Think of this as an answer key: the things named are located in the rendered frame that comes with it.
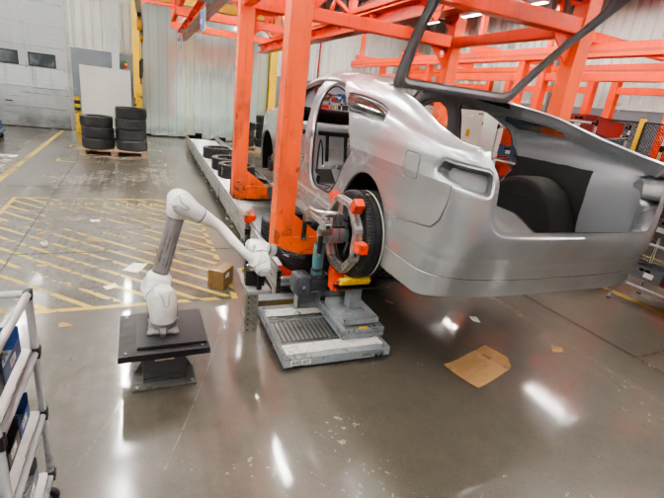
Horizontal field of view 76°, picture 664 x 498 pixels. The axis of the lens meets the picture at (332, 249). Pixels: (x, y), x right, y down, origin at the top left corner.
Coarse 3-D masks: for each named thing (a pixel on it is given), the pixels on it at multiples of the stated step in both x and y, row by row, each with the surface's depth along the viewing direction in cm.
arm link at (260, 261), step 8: (208, 216) 255; (208, 224) 258; (216, 224) 260; (224, 224) 265; (224, 232) 263; (232, 240) 264; (240, 248) 265; (248, 256) 267; (256, 256) 270; (264, 256) 274; (256, 264) 270; (264, 264) 270; (256, 272) 271; (264, 272) 270
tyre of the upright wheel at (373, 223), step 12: (348, 192) 318; (360, 192) 308; (372, 192) 314; (372, 204) 299; (372, 216) 293; (372, 228) 292; (372, 240) 292; (336, 252) 341; (372, 252) 295; (360, 264) 303; (372, 264) 301; (348, 276) 323; (360, 276) 314; (372, 276) 321
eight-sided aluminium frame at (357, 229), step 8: (336, 200) 318; (344, 200) 305; (352, 200) 307; (328, 208) 333; (336, 208) 330; (352, 216) 294; (352, 224) 294; (360, 224) 294; (352, 232) 294; (360, 232) 292; (352, 240) 295; (360, 240) 295; (328, 248) 336; (352, 248) 295; (328, 256) 334; (352, 256) 297; (336, 264) 321; (344, 264) 308; (352, 264) 305; (344, 272) 317
